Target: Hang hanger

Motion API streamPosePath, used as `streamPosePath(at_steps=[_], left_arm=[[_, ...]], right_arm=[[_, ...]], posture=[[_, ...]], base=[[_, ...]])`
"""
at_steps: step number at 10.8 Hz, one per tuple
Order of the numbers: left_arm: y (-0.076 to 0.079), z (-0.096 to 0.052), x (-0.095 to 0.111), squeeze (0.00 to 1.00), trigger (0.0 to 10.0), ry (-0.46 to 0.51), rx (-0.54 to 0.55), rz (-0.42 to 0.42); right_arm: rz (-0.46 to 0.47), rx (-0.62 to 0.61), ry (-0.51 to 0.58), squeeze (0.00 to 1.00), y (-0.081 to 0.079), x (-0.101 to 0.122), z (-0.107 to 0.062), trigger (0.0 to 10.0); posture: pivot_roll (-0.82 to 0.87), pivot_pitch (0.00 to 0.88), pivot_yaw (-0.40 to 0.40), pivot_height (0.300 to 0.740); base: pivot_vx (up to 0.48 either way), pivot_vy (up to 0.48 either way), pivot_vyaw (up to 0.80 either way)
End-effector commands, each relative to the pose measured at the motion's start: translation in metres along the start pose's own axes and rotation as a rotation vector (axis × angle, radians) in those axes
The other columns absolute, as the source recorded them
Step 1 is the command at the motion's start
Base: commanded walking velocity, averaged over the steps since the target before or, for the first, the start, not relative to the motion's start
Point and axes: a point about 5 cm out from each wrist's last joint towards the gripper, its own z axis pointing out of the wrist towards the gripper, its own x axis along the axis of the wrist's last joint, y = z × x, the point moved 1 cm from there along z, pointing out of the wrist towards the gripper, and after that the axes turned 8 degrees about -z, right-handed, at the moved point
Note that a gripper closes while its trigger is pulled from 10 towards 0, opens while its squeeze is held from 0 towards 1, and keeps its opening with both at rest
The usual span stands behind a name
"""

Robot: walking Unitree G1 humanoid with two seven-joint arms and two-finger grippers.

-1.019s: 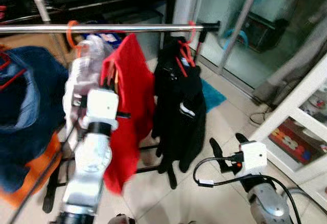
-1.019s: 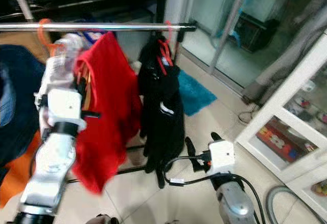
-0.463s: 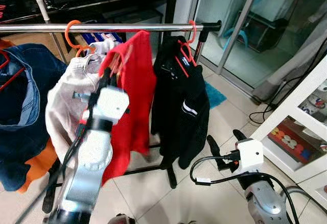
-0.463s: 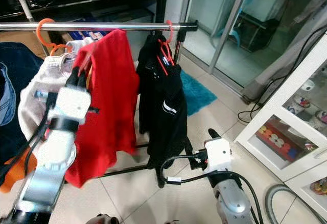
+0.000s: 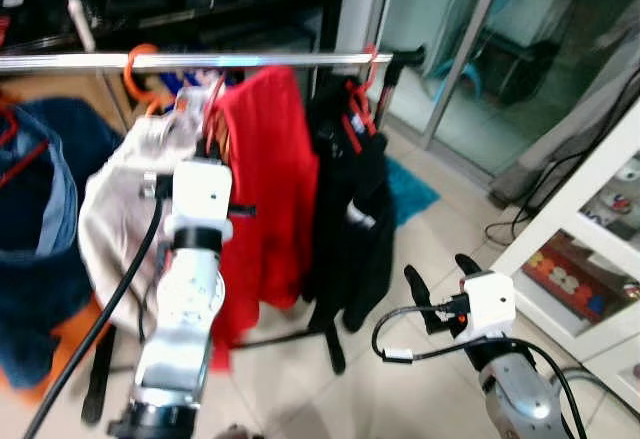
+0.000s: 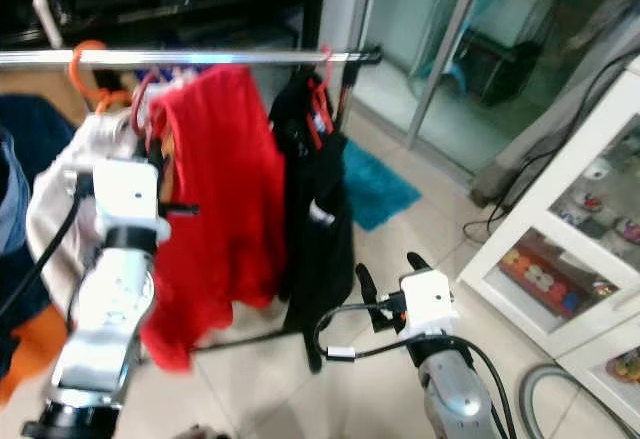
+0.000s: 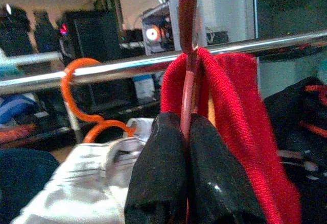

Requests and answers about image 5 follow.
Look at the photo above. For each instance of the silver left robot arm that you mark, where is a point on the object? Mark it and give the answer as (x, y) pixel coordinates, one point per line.
(185, 319)

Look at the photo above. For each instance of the light blue white stand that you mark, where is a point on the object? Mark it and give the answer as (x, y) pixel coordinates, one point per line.
(475, 74)

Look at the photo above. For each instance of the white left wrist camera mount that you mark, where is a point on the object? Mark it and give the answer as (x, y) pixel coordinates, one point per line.
(200, 199)

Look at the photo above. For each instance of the white boxy appliance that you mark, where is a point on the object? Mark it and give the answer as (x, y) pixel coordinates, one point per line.
(540, 14)

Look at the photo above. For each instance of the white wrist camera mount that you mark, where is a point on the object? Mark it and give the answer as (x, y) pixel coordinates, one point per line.
(490, 304)
(200, 199)

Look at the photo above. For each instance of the white glass door cabinet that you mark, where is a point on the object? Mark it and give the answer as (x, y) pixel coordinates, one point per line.
(600, 179)

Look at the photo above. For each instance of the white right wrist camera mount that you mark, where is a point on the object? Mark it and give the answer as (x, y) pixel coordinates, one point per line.
(490, 304)

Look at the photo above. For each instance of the white plastic tube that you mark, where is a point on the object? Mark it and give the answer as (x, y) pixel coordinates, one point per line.
(80, 24)

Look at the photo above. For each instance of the blue denim jeans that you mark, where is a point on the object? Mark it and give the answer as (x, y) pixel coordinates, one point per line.
(40, 259)

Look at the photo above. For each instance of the grey drape curtain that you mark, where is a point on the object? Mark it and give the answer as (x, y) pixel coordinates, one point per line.
(570, 139)

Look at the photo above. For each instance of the teal shaggy rug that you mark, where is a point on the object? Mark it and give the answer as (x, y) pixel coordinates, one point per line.
(410, 194)

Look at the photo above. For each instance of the red jersey navy tan trim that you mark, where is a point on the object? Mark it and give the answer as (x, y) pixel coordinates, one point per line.
(270, 189)

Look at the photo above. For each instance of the aluminium sliding glass door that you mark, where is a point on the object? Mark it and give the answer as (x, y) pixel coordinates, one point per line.
(480, 49)

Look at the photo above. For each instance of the white cotton top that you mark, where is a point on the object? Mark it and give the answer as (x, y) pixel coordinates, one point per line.
(115, 219)

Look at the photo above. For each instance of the black hanging garment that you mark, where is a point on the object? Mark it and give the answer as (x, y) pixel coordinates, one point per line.
(355, 239)

